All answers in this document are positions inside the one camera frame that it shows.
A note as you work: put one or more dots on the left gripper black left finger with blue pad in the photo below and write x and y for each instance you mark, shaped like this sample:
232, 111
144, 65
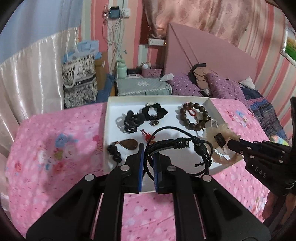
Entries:
93, 208

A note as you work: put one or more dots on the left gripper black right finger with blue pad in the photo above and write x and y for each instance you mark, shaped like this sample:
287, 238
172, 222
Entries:
203, 209

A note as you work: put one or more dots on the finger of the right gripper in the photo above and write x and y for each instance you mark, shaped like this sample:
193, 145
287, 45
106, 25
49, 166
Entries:
231, 146
244, 145

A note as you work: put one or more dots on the cream fabric scrunchie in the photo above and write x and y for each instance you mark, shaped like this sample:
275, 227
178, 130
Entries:
218, 136

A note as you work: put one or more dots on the black scrunchie with bell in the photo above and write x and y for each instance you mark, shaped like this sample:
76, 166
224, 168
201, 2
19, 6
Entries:
153, 113

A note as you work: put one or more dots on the red knot charm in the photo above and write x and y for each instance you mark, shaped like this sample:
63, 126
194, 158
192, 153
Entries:
147, 136

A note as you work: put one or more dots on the brown teardrop stone pendant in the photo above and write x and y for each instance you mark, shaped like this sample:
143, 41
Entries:
129, 144

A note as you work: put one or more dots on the black plastic hair claw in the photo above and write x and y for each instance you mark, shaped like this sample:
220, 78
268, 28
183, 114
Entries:
130, 122

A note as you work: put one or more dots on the dark blue patterned blanket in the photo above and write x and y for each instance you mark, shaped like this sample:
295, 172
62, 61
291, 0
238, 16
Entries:
263, 110

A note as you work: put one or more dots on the white shallow cardboard tray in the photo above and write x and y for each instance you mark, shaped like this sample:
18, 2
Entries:
117, 108

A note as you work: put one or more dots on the pink floral bedspread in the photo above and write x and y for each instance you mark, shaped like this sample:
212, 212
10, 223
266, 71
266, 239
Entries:
53, 151

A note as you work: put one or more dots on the purple dotted pillow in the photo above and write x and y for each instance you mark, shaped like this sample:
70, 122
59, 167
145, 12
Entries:
219, 88

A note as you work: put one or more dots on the framed landscape picture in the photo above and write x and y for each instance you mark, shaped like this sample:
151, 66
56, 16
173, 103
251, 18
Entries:
288, 45

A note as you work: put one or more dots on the green covered nightstand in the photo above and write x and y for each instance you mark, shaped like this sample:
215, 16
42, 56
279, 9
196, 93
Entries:
142, 86

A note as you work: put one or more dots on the pink padded headboard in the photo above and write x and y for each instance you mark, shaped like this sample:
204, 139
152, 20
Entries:
186, 47

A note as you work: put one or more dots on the pink plastic basket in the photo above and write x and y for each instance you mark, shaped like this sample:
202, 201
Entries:
151, 73

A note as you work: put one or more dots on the pink patterned window curtain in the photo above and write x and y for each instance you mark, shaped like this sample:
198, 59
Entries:
232, 21

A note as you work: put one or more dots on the black white patterned tote bag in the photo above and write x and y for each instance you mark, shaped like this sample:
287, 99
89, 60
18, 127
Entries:
79, 81

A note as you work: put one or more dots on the white power strip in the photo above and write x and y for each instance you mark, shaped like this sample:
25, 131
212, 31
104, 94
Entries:
156, 42

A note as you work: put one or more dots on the green thermos bottle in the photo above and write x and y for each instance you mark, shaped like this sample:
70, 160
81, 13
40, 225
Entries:
121, 69

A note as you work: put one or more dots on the cream satin curtain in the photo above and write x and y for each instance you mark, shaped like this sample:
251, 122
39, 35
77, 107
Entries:
31, 83

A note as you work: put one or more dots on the light blue paper bag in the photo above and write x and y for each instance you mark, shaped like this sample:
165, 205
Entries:
82, 49

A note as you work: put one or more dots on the wall socket with chargers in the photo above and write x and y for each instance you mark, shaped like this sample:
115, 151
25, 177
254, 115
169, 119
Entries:
114, 19

